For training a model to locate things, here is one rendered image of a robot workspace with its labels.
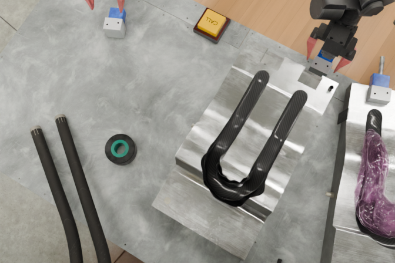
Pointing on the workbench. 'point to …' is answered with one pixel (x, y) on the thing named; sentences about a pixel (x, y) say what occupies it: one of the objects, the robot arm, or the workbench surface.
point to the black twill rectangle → (343, 115)
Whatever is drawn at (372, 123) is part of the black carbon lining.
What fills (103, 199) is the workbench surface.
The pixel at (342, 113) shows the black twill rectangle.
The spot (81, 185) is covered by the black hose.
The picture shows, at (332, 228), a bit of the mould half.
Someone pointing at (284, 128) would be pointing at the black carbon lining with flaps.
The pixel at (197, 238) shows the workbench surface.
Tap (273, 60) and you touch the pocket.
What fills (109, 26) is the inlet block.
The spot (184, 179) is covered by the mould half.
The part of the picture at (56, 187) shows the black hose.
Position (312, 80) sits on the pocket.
